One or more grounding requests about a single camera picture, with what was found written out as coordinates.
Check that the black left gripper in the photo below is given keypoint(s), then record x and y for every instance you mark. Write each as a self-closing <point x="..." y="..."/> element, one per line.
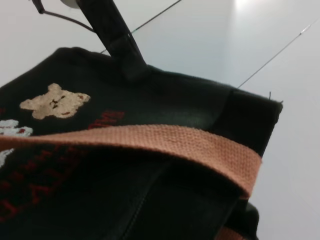
<point x="105" y="17"/>

